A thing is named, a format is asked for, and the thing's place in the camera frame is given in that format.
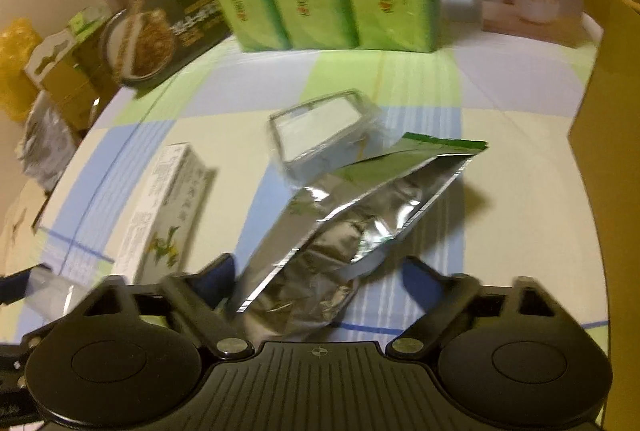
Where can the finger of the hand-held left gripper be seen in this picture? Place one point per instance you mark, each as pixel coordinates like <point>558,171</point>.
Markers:
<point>25,342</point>
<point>15,285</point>

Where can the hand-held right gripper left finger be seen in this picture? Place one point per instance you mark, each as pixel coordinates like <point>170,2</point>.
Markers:
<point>220,273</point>

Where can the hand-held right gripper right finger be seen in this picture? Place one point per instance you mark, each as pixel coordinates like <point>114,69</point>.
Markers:
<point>417,273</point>

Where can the clear plastic wrapper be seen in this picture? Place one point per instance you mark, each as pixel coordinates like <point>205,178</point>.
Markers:
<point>60,291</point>

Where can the silver foil bag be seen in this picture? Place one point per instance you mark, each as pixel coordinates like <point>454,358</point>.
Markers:
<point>350,201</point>

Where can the checked cloth covered desktop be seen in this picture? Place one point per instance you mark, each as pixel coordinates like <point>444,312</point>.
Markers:
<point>500,161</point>

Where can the white medicine box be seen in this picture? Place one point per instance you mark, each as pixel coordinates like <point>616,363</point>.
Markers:
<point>165,196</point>

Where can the grey plastic bag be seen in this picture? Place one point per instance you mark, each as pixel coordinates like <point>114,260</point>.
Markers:
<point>47,141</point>

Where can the clear plastic packet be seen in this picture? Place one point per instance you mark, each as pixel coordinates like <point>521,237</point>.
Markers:
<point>320,126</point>

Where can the small brown cardboard box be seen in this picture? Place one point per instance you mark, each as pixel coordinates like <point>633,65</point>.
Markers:
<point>75,96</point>

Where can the yellow plastic bag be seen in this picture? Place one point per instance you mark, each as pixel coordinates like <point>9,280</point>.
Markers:
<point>15,61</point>

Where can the white cutout carton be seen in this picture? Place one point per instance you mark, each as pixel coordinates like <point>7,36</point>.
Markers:
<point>47,56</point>

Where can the black food box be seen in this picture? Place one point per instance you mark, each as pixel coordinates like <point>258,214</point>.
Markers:
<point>190,26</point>

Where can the white flat box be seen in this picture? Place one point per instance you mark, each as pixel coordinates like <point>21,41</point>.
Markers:
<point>460,5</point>

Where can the green white carton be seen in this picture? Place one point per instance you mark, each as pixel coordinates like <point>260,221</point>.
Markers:
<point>90,22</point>

